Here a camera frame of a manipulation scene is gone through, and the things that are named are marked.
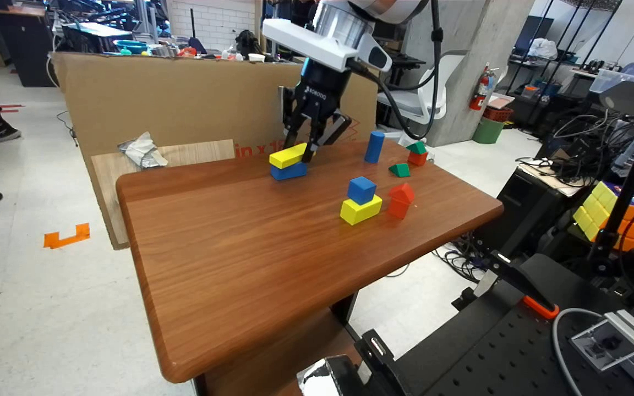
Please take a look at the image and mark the wooden side table with cables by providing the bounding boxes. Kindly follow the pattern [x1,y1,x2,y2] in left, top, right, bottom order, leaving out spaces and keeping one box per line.
[513,107,632,201]

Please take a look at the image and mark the long yellow block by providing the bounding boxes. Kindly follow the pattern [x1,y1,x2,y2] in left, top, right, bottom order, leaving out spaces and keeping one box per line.
[267,141,310,172]

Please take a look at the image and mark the black floor cables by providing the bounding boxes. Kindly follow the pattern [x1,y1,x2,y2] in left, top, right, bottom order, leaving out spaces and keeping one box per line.
[437,239,499,286]

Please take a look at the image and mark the white cable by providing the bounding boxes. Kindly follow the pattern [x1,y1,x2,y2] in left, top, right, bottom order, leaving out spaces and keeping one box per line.
[548,306,610,396]

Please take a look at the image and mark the red fire extinguisher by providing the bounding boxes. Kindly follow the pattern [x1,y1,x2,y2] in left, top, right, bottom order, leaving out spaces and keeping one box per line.
[468,63,499,115]

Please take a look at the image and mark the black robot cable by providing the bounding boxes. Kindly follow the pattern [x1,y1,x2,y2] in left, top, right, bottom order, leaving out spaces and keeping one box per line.
[371,0,445,142]

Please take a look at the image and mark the thick yellow block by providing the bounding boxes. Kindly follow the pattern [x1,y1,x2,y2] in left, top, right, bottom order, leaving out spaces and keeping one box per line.
[340,190,386,229]

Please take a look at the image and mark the blue cube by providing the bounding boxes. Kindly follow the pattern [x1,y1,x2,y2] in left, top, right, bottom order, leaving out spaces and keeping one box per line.
[346,173,379,207]

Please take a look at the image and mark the green wedge block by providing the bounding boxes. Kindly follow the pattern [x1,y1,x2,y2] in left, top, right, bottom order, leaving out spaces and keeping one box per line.
[388,161,415,181]

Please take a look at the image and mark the blue cylinder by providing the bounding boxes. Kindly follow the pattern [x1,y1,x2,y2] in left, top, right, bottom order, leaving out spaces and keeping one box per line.
[363,127,388,165]

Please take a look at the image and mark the orange cube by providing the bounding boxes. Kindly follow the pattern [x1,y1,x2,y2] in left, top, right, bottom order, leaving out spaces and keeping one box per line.
[405,150,431,168]

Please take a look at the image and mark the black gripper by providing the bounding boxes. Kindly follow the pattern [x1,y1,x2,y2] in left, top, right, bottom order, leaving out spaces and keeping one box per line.
[281,58,354,165]

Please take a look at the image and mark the dark cabinet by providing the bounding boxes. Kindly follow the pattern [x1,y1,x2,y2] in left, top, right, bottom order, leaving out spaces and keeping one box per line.
[0,5,59,89]

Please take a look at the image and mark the large cardboard box red print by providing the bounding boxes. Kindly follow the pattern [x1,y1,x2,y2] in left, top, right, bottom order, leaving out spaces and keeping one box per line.
[51,51,382,185]

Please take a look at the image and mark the aluminium bracket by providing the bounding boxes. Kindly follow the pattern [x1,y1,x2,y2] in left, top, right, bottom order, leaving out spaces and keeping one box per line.
[570,306,634,396]

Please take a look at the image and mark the red-orange block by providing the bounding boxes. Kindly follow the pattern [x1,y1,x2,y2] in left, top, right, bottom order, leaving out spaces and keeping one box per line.
[386,181,419,222]

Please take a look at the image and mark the crumpled silver plastic bag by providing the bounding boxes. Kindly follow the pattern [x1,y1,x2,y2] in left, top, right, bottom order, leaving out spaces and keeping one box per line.
[120,129,169,172]

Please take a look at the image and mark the grey concrete pillar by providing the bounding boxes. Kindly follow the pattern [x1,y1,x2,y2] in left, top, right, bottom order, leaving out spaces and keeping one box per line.
[403,0,538,150]

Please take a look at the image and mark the grey covered equipment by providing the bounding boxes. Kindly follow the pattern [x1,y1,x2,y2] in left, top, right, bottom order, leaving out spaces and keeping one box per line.
[591,58,634,119]

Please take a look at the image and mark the yellow foam sheets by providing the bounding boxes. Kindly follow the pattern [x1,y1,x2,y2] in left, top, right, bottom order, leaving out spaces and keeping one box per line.
[570,181,621,243]

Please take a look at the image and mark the light cardboard sheet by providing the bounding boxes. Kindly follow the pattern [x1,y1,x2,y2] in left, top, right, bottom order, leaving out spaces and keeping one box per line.
[88,137,238,251]

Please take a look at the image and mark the green bin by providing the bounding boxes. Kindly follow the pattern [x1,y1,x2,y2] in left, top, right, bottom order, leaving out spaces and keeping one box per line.
[471,116,507,148]

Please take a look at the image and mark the cluttered desk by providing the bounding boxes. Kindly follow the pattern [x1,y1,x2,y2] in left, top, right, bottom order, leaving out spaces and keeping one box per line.
[59,20,138,56]

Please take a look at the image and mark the black pole stand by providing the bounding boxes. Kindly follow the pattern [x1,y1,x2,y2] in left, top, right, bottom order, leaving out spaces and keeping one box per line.
[584,115,634,281]

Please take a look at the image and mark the black perforated breadboard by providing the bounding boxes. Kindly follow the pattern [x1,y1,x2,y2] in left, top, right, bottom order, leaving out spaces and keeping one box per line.
[388,287,634,396]

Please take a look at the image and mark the blue rectangular block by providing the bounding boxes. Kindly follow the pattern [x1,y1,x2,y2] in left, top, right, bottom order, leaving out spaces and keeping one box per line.
[269,161,310,185]

